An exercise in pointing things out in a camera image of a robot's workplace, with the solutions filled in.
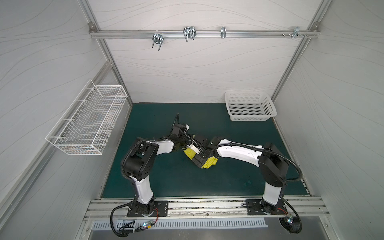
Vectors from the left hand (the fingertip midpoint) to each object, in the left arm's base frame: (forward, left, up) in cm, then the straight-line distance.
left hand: (197, 142), depth 95 cm
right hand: (-9, -2, +2) cm, 9 cm away
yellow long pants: (-14, -8, +2) cm, 16 cm away
